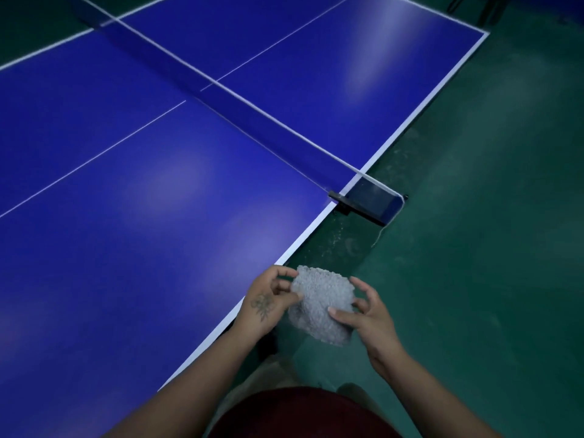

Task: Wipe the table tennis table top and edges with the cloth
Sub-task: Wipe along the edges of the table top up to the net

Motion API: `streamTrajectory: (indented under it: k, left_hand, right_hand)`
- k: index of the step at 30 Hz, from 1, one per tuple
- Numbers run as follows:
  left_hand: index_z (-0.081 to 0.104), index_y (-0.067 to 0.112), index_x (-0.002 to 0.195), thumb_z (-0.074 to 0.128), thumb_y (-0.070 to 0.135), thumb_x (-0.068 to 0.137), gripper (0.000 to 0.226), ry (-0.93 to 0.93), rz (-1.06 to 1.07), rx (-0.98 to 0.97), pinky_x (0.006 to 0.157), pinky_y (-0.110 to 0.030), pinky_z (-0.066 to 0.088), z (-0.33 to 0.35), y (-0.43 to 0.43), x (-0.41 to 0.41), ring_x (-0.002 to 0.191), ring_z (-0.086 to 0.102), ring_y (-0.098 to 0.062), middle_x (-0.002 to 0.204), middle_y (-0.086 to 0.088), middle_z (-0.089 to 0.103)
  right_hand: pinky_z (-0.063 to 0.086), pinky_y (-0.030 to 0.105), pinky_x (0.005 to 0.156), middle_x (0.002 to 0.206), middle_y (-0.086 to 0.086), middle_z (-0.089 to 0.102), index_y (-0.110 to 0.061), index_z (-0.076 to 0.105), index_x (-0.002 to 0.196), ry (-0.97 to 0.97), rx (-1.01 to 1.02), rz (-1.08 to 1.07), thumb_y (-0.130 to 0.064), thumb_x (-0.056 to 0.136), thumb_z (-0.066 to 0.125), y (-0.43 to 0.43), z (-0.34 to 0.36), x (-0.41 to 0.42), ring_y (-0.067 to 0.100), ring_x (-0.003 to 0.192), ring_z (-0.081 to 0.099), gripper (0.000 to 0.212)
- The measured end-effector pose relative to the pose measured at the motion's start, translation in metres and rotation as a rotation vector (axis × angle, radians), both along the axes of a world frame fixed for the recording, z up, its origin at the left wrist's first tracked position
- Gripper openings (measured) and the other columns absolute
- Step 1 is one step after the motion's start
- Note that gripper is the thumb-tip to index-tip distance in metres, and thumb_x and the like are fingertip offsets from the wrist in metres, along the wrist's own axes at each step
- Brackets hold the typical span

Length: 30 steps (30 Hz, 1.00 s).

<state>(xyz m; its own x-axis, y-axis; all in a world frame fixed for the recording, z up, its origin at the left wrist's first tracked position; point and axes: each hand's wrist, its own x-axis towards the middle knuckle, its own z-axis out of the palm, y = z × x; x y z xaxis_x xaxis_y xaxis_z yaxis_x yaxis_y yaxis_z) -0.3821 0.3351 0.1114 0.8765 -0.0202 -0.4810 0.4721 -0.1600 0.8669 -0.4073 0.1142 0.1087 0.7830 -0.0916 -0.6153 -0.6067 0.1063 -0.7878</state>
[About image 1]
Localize white net cord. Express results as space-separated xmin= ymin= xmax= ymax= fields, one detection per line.
xmin=371 ymin=222 xmax=391 ymax=249

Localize person's right hand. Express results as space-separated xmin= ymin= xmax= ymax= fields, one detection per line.
xmin=327 ymin=276 xmax=405 ymax=373

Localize person's left hand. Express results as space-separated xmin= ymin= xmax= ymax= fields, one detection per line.
xmin=234 ymin=265 xmax=304 ymax=339

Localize person's right forearm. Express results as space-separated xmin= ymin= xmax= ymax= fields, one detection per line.
xmin=369 ymin=347 xmax=502 ymax=438

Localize blue table tennis net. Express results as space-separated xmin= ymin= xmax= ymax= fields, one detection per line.
xmin=68 ymin=0 xmax=404 ymax=224

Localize dark red shirt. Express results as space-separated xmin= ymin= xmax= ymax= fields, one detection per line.
xmin=207 ymin=386 xmax=403 ymax=438

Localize grey textured cleaning cloth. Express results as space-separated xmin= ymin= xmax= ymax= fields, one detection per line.
xmin=287 ymin=265 xmax=356 ymax=347

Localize person's left forearm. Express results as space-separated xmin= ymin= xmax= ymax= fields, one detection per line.
xmin=103 ymin=317 xmax=257 ymax=438

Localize black net post clamp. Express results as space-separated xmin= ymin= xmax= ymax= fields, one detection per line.
xmin=327 ymin=190 xmax=409 ymax=227

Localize dark chair legs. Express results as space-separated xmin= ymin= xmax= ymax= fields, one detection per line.
xmin=445 ymin=0 xmax=518 ymax=24

